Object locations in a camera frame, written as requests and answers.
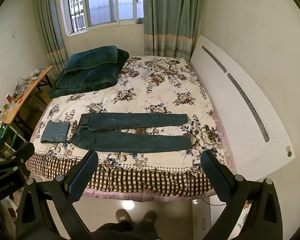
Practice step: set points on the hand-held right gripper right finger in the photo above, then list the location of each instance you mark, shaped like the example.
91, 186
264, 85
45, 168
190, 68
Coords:
213, 178

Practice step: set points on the floral bed quilt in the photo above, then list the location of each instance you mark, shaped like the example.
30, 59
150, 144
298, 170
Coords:
145, 92

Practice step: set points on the wooden desk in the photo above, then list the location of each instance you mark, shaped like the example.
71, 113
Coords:
31, 90

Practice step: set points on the small dark green pillow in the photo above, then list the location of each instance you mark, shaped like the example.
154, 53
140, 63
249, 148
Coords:
90, 58

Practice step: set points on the person's shoe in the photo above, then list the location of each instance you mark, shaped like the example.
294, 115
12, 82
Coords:
123, 216
150, 217

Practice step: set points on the barred window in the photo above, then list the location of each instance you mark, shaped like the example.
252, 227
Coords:
102, 2

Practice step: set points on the person's dark trouser legs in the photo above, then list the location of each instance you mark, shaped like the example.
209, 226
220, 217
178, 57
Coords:
126, 231

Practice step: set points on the person's left shoe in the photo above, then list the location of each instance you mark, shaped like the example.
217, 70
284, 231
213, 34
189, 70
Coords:
123, 216

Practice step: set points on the clutter of small desk things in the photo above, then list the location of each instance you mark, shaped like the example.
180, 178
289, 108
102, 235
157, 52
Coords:
17, 92

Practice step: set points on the person's right shoe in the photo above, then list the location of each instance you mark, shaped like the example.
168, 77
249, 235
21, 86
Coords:
150, 217

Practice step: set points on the folded blue jeans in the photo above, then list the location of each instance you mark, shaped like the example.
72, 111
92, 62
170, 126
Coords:
55, 132

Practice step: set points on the dark blue jeans pants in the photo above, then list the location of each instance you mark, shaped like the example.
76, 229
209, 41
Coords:
130, 143

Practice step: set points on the white floor cabinet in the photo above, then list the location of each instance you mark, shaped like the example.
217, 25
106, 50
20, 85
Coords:
201, 213

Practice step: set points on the green and white rack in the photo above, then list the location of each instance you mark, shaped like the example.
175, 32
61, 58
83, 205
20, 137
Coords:
8, 136

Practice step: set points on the cardboard box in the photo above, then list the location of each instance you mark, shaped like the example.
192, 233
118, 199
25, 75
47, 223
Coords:
43, 97

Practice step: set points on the green striped curtain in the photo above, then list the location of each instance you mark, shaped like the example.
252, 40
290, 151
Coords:
48, 25
170, 20

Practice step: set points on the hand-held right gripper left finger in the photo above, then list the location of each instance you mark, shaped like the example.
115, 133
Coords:
83, 178

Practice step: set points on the white headboard panel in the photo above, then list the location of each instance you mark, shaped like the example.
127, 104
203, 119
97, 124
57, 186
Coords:
240, 120

